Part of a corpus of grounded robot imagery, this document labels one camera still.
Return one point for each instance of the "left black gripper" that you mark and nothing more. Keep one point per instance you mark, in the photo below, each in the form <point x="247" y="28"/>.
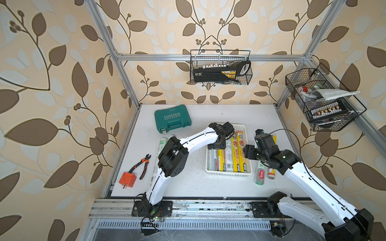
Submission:
<point x="217" y="143"/>

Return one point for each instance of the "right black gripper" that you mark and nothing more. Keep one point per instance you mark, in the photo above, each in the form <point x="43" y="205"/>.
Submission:
<point x="248" y="151"/>

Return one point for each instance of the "white plastic basket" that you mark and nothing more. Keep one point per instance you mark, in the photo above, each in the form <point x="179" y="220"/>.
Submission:
<point x="237" y="127"/>

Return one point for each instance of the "yellow plastic wrap roll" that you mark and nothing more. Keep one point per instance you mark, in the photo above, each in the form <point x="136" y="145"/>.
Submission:
<point x="221" y="160"/>

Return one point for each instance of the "green white wrap roll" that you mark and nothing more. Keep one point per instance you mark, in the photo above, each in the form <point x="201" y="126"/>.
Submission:
<point x="228" y="157"/>

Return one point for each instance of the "green label wrap roll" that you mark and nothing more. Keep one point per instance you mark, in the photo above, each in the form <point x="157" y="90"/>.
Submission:
<point x="213" y="159"/>

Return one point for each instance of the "clear wrap roll thin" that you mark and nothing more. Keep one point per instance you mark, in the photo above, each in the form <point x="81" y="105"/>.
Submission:
<point x="170" y="137"/>

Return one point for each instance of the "clear plastic wrap roll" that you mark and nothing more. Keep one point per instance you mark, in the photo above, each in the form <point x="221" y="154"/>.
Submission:
<point x="162" y="143"/>

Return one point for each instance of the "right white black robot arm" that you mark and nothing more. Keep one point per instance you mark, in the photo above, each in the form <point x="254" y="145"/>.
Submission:
<point x="337" y="219"/>

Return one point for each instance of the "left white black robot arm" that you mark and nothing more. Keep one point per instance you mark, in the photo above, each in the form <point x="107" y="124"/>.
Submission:
<point x="173" y="157"/>

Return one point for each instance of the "green plastic tool case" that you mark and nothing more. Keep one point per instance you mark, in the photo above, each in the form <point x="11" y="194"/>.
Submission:
<point x="172" y="118"/>

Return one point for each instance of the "black yellow hand saw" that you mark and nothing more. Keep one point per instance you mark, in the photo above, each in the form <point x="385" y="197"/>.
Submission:
<point x="238" y="73"/>

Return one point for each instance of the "black bit set holder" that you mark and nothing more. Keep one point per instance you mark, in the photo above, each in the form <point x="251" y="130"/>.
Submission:
<point x="327" y="111"/>

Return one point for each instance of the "white paper sheet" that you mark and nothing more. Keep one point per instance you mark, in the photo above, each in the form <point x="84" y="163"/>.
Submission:
<point x="331" y="94"/>

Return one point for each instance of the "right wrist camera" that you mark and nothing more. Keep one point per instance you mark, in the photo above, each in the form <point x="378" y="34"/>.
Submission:
<point x="259" y="131"/>

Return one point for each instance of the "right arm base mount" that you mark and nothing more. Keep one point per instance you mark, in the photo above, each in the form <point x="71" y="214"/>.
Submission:
<point x="265" y="210"/>

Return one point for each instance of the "back black wire basket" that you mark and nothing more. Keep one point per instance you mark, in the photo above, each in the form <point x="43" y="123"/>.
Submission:
<point x="198" y="58"/>

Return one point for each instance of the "black wire basket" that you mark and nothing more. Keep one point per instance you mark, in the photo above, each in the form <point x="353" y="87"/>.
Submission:
<point x="303" y="82"/>
<point x="198" y="58"/>

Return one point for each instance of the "right black wire basket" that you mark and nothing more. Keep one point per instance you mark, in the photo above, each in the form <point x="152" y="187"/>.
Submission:
<point x="303" y="82"/>

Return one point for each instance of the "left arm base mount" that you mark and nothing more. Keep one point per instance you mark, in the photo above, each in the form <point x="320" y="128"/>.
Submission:
<point x="161" y="210"/>

